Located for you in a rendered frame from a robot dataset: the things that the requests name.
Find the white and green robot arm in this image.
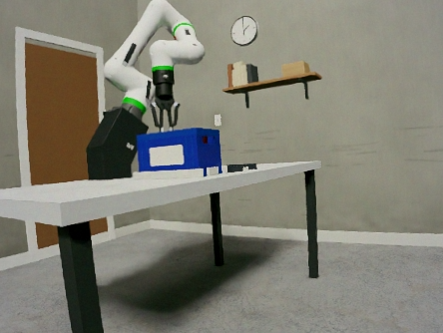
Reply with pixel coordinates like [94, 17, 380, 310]
[104, 0, 205, 121]

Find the blue crate with dividers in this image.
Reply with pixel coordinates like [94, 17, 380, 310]
[138, 128, 222, 176]

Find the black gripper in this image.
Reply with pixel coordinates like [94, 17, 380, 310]
[150, 84, 180, 132]

